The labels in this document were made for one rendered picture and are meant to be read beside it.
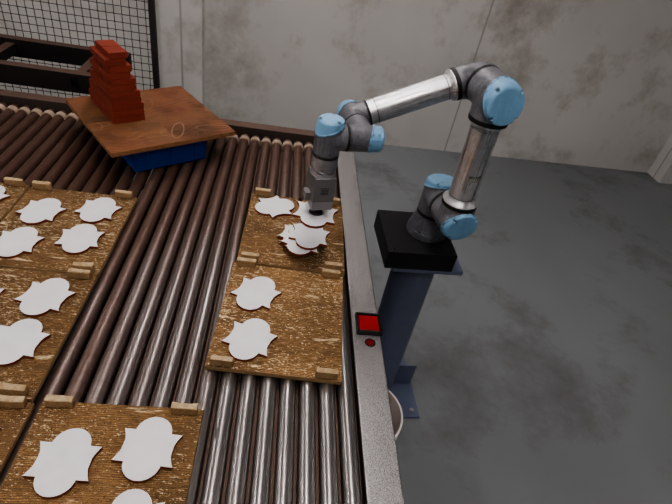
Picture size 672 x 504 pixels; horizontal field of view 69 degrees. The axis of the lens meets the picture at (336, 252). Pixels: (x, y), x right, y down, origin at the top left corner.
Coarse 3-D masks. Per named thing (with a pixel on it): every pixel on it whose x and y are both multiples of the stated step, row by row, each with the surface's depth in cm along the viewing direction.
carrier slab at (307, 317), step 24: (288, 288) 150; (312, 288) 152; (336, 288) 154; (240, 312) 139; (264, 312) 141; (288, 312) 142; (312, 312) 144; (336, 312) 146; (216, 336) 131; (288, 336) 135; (312, 336) 137; (336, 336) 138; (264, 360) 128; (288, 360) 129; (312, 360) 130; (336, 360) 132; (336, 384) 127
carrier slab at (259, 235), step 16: (336, 208) 189; (256, 224) 173; (272, 224) 175; (288, 224) 176; (336, 224) 181; (256, 240) 166; (272, 240) 167; (336, 240) 173; (240, 256) 158; (272, 256) 161; (288, 256) 162; (304, 256) 164; (320, 256) 165; (336, 256) 166; (320, 272) 160
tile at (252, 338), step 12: (240, 324) 135; (252, 324) 135; (264, 324) 136; (228, 336) 131; (240, 336) 131; (252, 336) 132; (264, 336) 133; (276, 336) 133; (240, 348) 128; (252, 348) 129; (264, 348) 130; (240, 360) 126
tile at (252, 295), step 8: (248, 280) 149; (256, 280) 149; (264, 280) 150; (272, 280) 150; (240, 288) 145; (248, 288) 146; (256, 288) 147; (264, 288) 147; (272, 288) 148; (240, 296) 143; (248, 296) 143; (256, 296) 144; (264, 296) 144; (272, 296) 145; (240, 304) 140; (248, 304) 141; (256, 304) 141; (264, 304) 142
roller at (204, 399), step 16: (256, 144) 223; (256, 160) 215; (240, 192) 192; (240, 208) 182; (240, 224) 174; (240, 240) 168; (224, 272) 154; (224, 288) 148; (208, 384) 121; (208, 400) 118; (208, 416) 116; (192, 480) 103; (192, 496) 101
